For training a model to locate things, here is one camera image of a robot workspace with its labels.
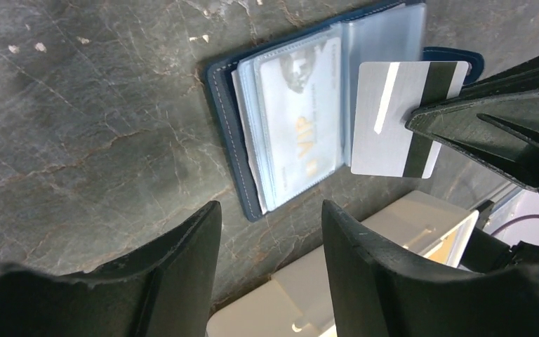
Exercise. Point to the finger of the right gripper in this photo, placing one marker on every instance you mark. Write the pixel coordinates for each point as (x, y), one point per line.
(520, 78)
(498, 130)

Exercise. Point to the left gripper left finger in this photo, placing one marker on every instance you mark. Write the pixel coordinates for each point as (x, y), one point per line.
(163, 288)

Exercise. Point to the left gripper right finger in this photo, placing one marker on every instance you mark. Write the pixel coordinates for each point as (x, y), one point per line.
(426, 298)

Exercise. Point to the white plastic tray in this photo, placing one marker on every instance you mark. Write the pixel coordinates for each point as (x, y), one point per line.
(340, 283)

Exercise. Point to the navy blue card holder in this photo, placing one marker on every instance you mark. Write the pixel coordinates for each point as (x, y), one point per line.
(389, 31)

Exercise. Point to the silver VIP credit card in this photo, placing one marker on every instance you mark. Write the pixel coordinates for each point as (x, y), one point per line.
(300, 98)

